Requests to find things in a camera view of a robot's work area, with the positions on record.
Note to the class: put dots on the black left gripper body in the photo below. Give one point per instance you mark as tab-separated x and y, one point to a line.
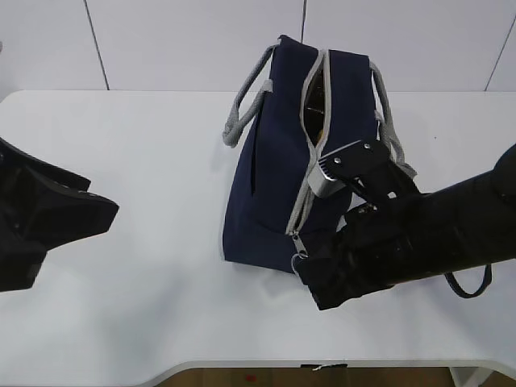
21	255

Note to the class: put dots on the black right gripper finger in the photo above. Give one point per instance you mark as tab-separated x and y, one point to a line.
333	276

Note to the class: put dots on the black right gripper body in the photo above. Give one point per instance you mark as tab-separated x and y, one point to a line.
398	244

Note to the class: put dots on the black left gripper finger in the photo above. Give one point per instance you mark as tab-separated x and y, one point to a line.
44	167
56	215

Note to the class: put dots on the navy and white lunch bag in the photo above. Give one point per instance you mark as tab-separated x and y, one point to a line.
293	92

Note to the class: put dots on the yellow banana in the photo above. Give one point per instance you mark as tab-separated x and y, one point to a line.
319	136

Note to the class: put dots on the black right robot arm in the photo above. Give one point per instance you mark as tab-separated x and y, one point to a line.
478	215

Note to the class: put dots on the black tape on table edge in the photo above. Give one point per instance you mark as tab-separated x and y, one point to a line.
318	367

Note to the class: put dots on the silver camera on right wrist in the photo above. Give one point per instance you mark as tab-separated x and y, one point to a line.
341	167

